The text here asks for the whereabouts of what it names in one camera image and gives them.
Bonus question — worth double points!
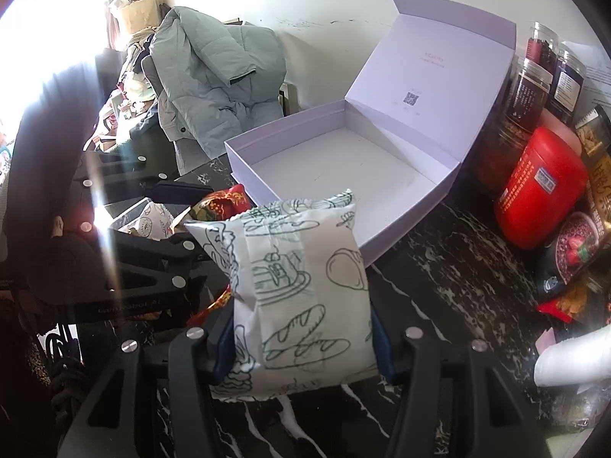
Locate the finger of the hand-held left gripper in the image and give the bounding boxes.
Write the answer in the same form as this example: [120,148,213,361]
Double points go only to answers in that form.
[81,222,225,293]
[71,152,215,203]

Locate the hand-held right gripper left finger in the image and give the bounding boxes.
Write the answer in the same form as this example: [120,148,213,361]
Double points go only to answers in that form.
[57,315,237,458]

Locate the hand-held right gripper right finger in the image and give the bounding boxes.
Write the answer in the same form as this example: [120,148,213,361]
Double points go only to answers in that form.
[370,305,554,458]

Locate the white bread-print snack packet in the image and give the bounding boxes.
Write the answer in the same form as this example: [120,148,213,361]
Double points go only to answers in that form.
[117,200,175,242]
[184,189,380,404]

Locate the white cardboard gift box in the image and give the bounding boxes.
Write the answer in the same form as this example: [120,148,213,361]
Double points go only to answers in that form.
[224,0,519,268]

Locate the grey-green puffer jacket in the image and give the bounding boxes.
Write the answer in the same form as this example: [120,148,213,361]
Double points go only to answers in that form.
[149,6,287,158]

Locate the pile of clothes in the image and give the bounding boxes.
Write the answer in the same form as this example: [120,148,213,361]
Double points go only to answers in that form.
[98,29,163,153]

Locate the brown cardboard box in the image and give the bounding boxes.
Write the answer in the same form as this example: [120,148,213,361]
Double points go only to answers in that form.
[115,0,165,34]

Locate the white paper roll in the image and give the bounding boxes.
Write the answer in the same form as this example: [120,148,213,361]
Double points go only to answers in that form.
[533,327,611,389]

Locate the orange snack packet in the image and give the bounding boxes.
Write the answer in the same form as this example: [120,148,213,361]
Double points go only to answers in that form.
[537,286,611,330]

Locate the clear plastic bag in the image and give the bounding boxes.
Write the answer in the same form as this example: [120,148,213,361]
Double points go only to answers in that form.
[558,382,611,440]

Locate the large black oat bag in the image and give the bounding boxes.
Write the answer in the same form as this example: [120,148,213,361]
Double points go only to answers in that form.
[535,153,611,301]

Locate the red plastic canister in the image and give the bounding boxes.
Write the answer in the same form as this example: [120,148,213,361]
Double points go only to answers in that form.
[494,126,589,250]

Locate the clear jar brown contents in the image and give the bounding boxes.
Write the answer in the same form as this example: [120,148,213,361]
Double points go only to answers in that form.
[472,114,530,192]

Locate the pink container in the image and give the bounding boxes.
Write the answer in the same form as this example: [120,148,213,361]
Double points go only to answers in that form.
[539,110,585,153]

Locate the clear jar dark label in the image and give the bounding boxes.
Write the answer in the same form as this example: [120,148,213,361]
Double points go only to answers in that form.
[503,57,552,127]

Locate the small black gold bag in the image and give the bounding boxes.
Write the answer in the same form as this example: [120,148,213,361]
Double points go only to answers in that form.
[573,105,611,158]

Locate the clear jar purple label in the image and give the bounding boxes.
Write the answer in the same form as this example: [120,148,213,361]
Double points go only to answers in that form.
[544,43,588,125]

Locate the clear jar red dried fruit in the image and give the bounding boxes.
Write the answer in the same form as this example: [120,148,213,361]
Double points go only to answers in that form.
[522,21,561,77]

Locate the printed paper sheet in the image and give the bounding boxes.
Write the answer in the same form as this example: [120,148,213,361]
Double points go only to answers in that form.
[580,52,611,106]

